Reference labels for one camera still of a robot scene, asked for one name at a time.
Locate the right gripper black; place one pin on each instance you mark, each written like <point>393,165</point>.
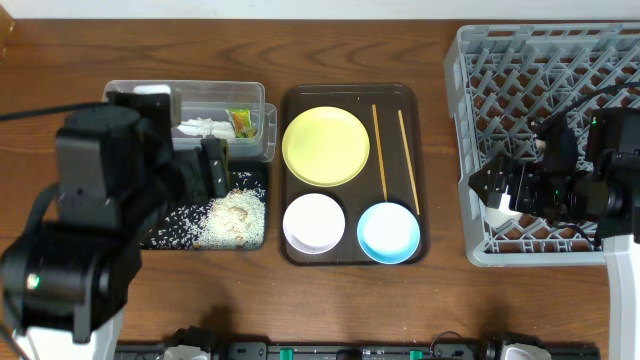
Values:
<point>507,185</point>

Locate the white cup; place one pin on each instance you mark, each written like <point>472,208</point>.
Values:
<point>496,217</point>

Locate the green snack wrapper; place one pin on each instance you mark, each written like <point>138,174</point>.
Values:
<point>241,122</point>

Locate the leftover rice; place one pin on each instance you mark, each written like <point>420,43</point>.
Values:
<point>236,221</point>

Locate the white bowl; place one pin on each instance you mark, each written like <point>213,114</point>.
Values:
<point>313,223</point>

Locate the wooden chopstick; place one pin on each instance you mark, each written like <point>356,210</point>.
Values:
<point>408,161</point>
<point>379,152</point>

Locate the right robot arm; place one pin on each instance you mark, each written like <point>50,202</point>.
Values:
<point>607,195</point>

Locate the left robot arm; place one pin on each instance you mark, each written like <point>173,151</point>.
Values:
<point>65,280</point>

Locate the black food waste tray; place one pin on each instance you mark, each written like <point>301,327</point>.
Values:
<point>174,232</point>

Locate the grey dishwasher rack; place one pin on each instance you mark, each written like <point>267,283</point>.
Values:
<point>502,80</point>

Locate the clear plastic bin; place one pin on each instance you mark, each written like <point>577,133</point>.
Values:
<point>211,100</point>

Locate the yellow plate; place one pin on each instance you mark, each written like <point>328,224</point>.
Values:
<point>325,146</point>

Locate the blue bowl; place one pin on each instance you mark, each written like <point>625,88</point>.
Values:
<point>388,233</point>

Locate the dark brown serving tray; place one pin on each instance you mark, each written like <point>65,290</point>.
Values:
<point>365,189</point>

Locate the black rail at table edge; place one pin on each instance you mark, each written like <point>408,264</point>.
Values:
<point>197,343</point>

